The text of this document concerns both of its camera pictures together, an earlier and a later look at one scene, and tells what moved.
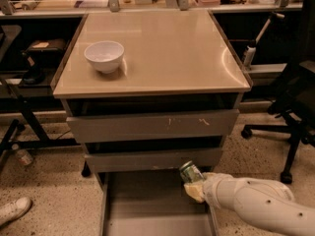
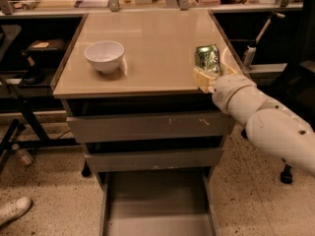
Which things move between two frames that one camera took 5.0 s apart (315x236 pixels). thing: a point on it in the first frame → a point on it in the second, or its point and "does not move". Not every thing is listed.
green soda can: (189, 172) → (208, 58)
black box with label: (49, 49) does not move
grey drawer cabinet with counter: (145, 92) does not move
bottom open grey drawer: (152, 204) does not move
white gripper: (213, 188) → (225, 91)
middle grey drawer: (152, 160) does not move
